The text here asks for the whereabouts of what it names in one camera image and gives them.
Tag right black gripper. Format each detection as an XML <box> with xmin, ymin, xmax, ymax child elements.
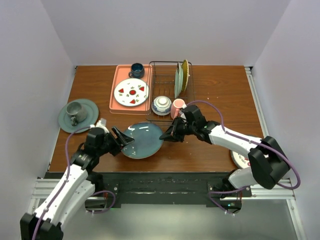
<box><xmin>159</xmin><ymin>115</ymin><xmax>197</xmax><ymax>143</ymax></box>

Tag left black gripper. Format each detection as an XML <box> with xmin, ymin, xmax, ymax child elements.
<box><xmin>97</xmin><ymin>126</ymin><xmax>134</xmax><ymax>156</ymax></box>

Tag dark teal plate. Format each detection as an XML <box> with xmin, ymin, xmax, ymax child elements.
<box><xmin>121</xmin><ymin>122</ymin><xmax>164</xmax><ymax>160</ymax></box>

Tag blue white porcelain bowl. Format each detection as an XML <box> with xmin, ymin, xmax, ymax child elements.
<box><xmin>151</xmin><ymin>96</ymin><xmax>172</xmax><ymax>116</ymax></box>

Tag pink ceramic mug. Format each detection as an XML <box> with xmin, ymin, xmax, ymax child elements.
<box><xmin>170</xmin><ymin>98</ymin><xmax>186</xmax><ymax>120</ymax></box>

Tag light green flower plate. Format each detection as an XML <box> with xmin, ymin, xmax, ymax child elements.
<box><xmin>174</xmin><ymin>62</ymin><xmax>184</xmax><ymax>99</ymax></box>

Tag yellow woven bamboo plate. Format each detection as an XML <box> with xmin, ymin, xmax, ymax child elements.
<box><xmin>181</xmin><ymin>59</ymin><xmax>189</xmax><ymax>92</ymax></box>

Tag white plate red characters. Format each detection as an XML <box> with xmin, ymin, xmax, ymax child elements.
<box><xmin>230</xmin><ymin>150</ymin><xmax>251</xmax><ymax>169</ymax></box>

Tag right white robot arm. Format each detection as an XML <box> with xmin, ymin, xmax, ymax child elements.
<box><xmin>160</xmin><ymin>105</ymin><xmax>291</xmax><ymax>197</ymax></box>

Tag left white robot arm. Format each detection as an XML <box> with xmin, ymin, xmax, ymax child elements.
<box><xmin>20</xmin><ymin>125</ymin><xmax>134</xmax><ymax>240</ymax></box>

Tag grey green saucer plate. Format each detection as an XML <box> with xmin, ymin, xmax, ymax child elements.
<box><xmin>58</xmin><ymin>98</ymin><xmax>99</xmax><ymax>133</ymax></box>

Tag white watermelon pattern plate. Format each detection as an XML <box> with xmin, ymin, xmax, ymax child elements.
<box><xmin>113</xmin><ymin>78</ymin><xmax>149</xmax><ymax>107</ymax></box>

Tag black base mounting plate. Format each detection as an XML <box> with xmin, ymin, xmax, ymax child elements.
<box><xmin>74</xmin><ymin>171</ymin><xmax>252</xmax><ymax>211</ymax></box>

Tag grey metal mug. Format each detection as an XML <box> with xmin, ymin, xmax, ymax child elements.
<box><xmin>66</xmin><ymin>101</ymin><xmax>88</xmax><ymax>126</ymax></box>

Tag pink plastic tray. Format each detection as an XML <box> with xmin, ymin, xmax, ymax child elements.
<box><xmin>109</xmin><ymin>65</ymin><xmax>152</xmax><ymax>115</ymax></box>

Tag dark blue mug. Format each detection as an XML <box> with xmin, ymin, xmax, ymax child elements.
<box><xmin>128</xmin><ymin>63</ymin><xmax>145</xmax><ymax>79</ymax></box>

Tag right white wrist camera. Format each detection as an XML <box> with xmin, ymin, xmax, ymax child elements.
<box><xmin>179</xmin><ymin>105</ymin><xmax>190</xmax><ymax>121</ymax></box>

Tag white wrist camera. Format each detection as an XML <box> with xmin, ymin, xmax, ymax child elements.
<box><xmin>89</xmin><ymin>118</ymin><xmax>109</xmax><ymax>134</ymax></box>
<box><xmin>179</xmin><ymin>105</ymin><xmax>190</xmax><ymax>121</ymax></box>

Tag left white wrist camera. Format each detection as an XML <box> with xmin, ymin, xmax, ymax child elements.
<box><xmin>89</xmin><ymin>118</ymin><xmax>109</xmax><ymax>134</ymax></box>

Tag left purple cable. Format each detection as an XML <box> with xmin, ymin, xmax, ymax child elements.
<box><xmin>31</xmin><ymin>126</ymin><xmax>92</xmax><ymax>240</ymax></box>

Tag black wire dish rack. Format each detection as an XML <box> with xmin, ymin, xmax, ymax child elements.
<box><xmin>146</xmin><ymin>60</ymin><xmax>195</xmax><ymax>131</ymax></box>

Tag aluminium frame rail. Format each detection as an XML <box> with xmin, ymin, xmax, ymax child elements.
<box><xmin>244</xmin><ymin>66</ymin><xmax>307</xmax><ymax>240</ymax></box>

